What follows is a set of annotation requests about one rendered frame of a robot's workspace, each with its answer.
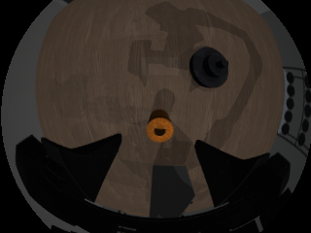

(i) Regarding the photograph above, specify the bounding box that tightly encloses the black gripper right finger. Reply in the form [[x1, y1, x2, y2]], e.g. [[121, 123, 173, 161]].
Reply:
[[194, 140, 271, 207]]

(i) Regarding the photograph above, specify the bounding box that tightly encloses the orange knob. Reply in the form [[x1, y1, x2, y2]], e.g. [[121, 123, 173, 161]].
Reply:
[[147, 110, 174, 143]]

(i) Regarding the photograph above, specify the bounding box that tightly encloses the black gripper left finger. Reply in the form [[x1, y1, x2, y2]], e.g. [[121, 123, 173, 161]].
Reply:
[[40, 133, 121, 202]]

